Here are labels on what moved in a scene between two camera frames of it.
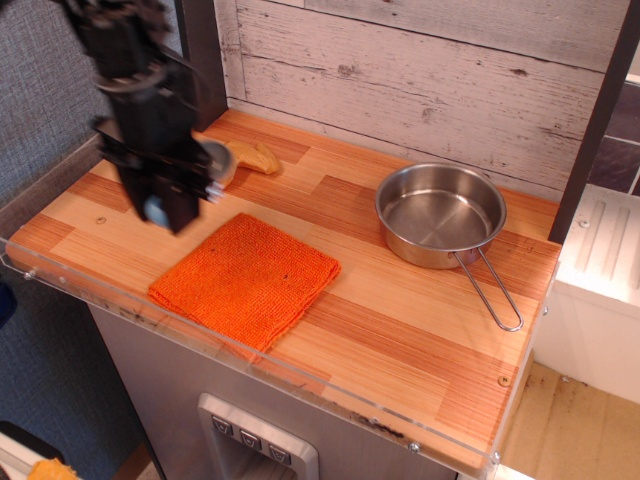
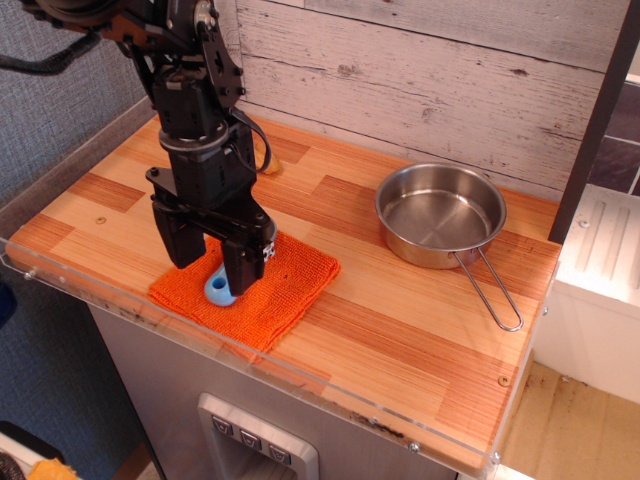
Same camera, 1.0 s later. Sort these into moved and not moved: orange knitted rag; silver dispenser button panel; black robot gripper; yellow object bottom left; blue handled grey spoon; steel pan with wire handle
Moved: black robot gripper; blue handled grey spoon
Not moved: orange knitted rag; steel pan with wire handle; yellow object bottom left; silver dispenser button panel
